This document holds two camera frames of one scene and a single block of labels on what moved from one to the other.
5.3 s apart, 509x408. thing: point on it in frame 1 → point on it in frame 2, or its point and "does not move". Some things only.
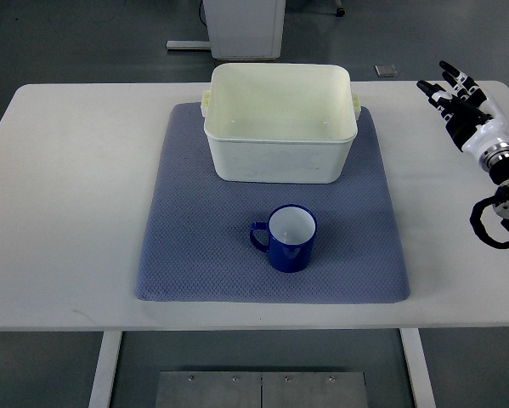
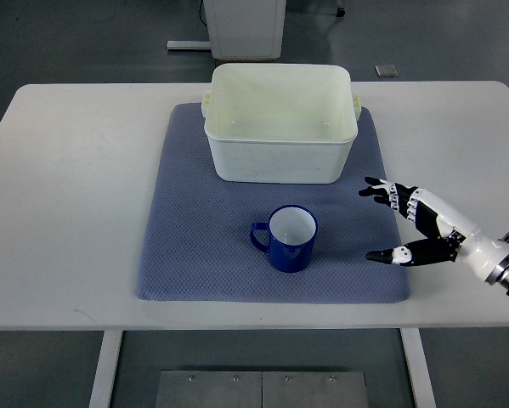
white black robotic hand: x=477 y=127 → x=449 y=235
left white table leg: x=108 y=354 does not move
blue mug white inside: x=291 y=229 does not move
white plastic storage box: x=279 y=122 does not move
